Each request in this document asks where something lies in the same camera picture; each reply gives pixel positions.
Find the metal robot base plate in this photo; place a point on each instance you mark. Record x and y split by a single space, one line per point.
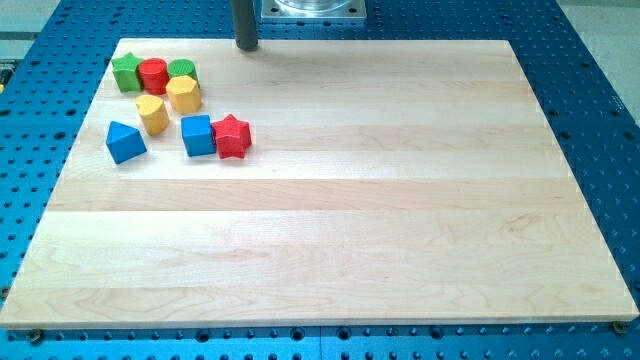
313 10

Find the yellow hexagon block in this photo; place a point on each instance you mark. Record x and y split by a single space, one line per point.
184 94

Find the green star block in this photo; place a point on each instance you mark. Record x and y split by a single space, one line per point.
125 72

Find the red star block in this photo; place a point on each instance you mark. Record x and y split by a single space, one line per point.
232 137

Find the yellow heart block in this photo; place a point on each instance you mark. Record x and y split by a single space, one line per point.
153 114

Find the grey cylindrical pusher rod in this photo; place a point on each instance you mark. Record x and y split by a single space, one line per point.
244 24

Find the light wooden board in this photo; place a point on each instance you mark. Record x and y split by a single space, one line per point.
396 182

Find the blue triangle block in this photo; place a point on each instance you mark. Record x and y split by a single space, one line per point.
124 142

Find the green cylinder block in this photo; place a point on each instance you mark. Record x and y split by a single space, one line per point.
182 72

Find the red cylinder block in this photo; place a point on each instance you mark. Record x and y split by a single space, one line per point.
154 76

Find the blue cube block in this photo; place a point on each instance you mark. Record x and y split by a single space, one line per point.
197 135

